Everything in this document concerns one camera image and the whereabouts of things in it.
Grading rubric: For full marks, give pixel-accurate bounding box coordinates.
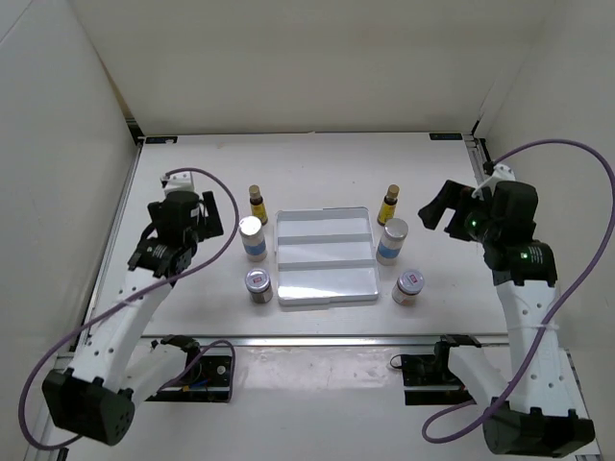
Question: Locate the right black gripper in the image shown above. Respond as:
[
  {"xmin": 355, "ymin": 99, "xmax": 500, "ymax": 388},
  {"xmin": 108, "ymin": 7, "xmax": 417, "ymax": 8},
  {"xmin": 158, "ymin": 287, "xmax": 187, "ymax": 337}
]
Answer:
[{"xmin": 418, "ymin": 181, "xmax": 501, "ymax": 245}]

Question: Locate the dark spice jar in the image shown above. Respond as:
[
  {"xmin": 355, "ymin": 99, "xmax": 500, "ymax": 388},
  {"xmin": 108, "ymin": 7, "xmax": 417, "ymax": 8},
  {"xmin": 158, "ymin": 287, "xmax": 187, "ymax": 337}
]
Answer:
[{"xmin": 245, "ymin": 268, "xmax": 273, "ymax": 303}]

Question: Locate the orange spice jar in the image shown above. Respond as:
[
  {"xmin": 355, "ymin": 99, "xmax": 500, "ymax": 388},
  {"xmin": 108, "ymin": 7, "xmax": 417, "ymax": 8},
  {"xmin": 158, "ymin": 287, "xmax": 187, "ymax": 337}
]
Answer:
[{"xmin": 391, "ymin": 269, "xmax": 425, "ymax": 306}]

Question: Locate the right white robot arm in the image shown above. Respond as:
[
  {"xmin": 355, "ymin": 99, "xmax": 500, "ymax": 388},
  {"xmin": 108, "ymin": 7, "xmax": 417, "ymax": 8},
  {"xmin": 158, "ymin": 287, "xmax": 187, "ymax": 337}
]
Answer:
[{"xmin": 418, "ymin": 181, "xmax": 595, "ymax": 458}]

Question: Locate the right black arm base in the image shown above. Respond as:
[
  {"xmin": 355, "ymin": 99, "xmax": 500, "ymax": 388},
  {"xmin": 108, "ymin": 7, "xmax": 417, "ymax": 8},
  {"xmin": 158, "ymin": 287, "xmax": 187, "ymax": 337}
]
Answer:
[{"xmin": 389, "ymin": 334, "xmax": 481, "ymax": 406}]

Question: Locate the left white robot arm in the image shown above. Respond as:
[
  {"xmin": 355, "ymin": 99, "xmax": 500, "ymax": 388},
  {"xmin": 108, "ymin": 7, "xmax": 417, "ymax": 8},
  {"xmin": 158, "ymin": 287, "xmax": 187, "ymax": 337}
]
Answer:
[{"xmin": 42, "ymin": 189, "xmax": 224, "ymax": 446}]

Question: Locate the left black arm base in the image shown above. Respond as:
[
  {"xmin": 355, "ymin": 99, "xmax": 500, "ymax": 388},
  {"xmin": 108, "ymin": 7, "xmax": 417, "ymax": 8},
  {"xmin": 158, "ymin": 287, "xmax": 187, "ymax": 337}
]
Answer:
[{"xmin": 146, "ymin": 335, "xmax": 236, "ymax": 403}]

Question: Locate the left blue label jar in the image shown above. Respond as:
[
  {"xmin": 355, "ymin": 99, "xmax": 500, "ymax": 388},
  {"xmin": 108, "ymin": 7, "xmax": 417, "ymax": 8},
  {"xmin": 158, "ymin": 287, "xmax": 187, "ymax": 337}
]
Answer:
[{"xmin": 238, "ymin": 216, "xmax": 267, "ymax": 261}]

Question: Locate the blue label jar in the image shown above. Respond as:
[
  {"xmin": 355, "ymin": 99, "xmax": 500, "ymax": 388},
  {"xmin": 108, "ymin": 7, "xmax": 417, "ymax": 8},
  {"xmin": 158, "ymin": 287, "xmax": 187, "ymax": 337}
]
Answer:
[
  {"xmin": 238, "ymin": 216, "xmax": 267, "ymax": 261},
  {"xmin": 376, "ymin": 218, "xmax": 408, "ymax": 265}
]

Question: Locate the left yellow sauce bottle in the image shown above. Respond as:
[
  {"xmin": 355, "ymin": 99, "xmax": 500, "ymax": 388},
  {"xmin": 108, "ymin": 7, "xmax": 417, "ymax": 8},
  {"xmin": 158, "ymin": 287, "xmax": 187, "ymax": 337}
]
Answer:
[{"xmin": 249, "ymin": 184, "xmax": 268, "ymax": 226}]

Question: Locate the yellow sauce bottle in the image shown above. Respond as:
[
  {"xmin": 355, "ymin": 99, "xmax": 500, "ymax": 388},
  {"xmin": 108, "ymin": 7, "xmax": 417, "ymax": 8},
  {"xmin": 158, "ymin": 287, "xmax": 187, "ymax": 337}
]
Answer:
[
  {"xmin": 249, "ymin": 184, "xmax": 268, "ymax": 226},
  {"xmin": 377, "ymin": 184, "xmax": 400, "ymax": 226}
]

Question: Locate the right yellow sauce bottle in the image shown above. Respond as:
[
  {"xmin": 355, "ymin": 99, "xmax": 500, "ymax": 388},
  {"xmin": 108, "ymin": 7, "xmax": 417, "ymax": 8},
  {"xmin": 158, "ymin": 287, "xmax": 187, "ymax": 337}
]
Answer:
[{"xmin": 377, "ymin": 184, "xmax": 400, "ymax": 226}]

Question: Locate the right blue label jar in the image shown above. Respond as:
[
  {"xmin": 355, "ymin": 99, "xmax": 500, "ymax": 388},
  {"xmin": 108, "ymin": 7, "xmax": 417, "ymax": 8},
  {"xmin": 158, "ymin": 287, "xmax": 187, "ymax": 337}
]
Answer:
[{"xmin": 376, "ymin": 218, "xmax": 408, "ymax": 265}]

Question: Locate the white divided tray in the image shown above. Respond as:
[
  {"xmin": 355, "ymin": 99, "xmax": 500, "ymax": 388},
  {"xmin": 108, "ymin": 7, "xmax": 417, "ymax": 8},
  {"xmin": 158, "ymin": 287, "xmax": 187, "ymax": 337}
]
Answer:
[{"xmin": 275, "ymin": 206, "xmax": 381, "ymax": 310}]

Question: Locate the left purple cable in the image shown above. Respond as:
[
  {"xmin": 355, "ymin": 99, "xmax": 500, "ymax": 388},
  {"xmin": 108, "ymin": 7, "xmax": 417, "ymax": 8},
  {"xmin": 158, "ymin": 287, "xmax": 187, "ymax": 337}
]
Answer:
[{"xmin": 18, "ymin": 166, "xmax": 241, "ymax": 450}]

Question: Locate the purple cable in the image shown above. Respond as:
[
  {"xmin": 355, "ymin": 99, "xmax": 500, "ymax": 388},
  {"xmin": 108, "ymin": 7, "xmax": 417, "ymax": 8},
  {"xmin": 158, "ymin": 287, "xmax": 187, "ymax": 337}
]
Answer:
[
  {"xmin": 421, "ymin": 138, "xmax": 615, "ymax": 443},
  {"xmin": 18, "ymin": 166, "xmax": 241, "ymax": 450}
]

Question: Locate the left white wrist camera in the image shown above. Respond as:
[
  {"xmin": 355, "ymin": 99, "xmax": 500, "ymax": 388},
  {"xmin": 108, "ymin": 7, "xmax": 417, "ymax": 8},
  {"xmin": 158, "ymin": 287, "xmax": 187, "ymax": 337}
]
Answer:
[{"xmin": 160, "ymin": 172, "xmax": 194, "ymax": 197}]

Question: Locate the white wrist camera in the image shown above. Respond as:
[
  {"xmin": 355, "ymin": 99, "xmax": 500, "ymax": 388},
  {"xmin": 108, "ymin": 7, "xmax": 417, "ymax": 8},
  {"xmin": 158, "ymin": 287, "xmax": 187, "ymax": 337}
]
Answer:
[
  {"xmin": 472, "ymin": 163, "xmax": 516, "ymax": 201},
  {"xmin": 160, "ymin": 172, "xmax": 194, "ymax": 197}
]

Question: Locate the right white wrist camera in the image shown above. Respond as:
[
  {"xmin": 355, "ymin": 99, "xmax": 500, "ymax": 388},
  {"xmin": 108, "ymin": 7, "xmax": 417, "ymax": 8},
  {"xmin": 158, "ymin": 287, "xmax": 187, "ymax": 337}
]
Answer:
[{"xmin": 472, "ymin": 163, "xmax": 516, "ymax": 201}]

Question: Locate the front aluminium rail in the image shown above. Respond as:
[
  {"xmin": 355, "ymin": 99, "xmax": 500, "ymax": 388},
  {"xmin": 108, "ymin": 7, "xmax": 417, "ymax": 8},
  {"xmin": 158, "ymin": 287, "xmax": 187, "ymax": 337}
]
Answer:
[{"xmin": 138, "ymin": 334, "xmax": 510, "ymax": 348}]

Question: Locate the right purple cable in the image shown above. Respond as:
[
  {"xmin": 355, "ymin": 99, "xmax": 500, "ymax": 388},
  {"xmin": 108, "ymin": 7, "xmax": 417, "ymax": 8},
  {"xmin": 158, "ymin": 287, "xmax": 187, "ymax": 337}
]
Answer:
[{"xmin": 421, "ymin": 138, "xmax": 615, "ymax": 443}]

